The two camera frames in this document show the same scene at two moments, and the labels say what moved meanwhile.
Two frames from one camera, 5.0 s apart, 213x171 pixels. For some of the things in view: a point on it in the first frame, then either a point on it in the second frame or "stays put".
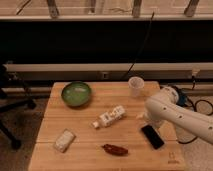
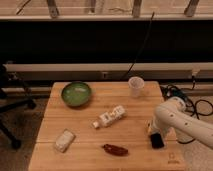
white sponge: x=64 y=141 stays put
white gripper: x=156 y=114 to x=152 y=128
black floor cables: x=195 y=106 stays put
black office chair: x=14 y=93 stays put
